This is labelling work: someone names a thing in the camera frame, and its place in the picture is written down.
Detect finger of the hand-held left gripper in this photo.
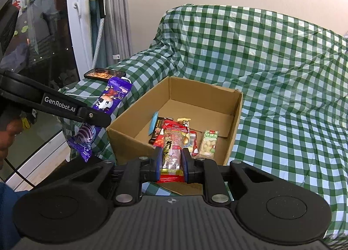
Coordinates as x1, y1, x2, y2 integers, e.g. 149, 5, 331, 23
77, 105, 112, 129

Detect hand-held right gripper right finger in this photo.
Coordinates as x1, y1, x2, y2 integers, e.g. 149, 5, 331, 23
182, 148, 276, 207

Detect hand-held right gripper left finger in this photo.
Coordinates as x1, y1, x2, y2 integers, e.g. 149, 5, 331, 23
67, 147, 161, 207

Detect mixed nut packet red ends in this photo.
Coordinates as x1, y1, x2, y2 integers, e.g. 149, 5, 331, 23
157, 119, 189, 184

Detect purple snack bar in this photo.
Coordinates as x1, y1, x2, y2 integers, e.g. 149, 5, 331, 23
67, 77, 133, 163

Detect clear nut packet green label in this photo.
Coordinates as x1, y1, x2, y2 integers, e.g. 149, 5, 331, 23
197, 129, 219, 159

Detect dark brown snack packet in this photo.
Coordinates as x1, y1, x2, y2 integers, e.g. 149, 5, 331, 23
152, 117, 174, 145

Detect light blue snack packet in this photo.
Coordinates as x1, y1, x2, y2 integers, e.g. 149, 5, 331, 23
149, 112, 159, 134

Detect yellow snack bar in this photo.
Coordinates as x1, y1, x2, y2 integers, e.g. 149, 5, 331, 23
177, 117, 192, 131

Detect cardboard box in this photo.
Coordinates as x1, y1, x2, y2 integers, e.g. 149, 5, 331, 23
106, 76, 243, 197

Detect person's left hand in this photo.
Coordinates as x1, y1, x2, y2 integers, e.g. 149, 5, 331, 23
0, 118, 23, 169

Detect black smartphone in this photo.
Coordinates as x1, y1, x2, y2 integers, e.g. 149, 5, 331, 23
83, 67, 127, 81

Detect grey curtain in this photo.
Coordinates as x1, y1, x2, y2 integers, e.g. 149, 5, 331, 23
104, 0, 134, 63

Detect person's blue clothing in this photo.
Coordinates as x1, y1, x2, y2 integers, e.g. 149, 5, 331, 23
0, 182, 31, 241

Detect green white checked cloth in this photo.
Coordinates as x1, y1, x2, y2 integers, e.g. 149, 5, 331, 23
58, 4, 348, 240

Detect white window frame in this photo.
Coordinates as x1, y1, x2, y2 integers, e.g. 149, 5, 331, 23
65, 0, 94, 74

